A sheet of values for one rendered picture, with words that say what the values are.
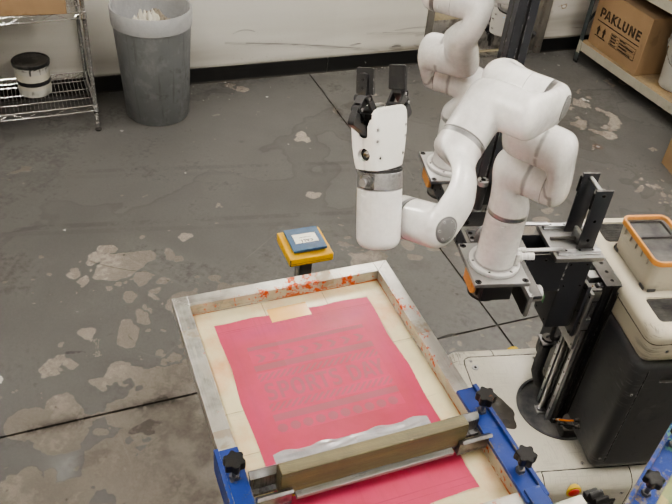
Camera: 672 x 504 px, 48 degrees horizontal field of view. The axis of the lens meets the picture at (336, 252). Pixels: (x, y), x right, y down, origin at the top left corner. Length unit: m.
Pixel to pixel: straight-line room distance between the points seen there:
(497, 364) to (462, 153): 1.64
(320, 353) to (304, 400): 0.15
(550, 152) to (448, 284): 2.04
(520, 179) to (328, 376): 0.62
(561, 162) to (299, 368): 0.75
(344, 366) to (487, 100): 0.76
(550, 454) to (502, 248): 1.03
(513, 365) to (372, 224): 1.72
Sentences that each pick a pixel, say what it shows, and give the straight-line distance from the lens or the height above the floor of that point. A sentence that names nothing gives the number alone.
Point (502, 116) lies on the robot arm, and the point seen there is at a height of 1.67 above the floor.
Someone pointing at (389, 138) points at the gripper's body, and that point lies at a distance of 1.21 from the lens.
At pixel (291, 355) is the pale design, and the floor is 0.96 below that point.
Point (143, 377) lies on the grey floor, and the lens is 3.08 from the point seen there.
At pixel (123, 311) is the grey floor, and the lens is 3.35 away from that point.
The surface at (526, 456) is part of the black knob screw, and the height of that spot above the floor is 1.06.
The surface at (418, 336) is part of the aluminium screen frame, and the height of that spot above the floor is 0.98.
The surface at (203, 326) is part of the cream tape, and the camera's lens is 1.89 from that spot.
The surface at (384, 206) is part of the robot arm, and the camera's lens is 1.22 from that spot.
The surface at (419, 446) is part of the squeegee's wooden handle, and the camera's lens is 1.59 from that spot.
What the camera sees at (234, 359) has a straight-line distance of 1.81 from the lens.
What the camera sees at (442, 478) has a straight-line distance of 1.65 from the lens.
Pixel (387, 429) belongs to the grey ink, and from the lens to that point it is 1.69.
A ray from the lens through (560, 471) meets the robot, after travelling 2.62.
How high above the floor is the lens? 2.28
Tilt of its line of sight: 39 degrees down
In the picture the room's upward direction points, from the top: 6 degrees clockwise
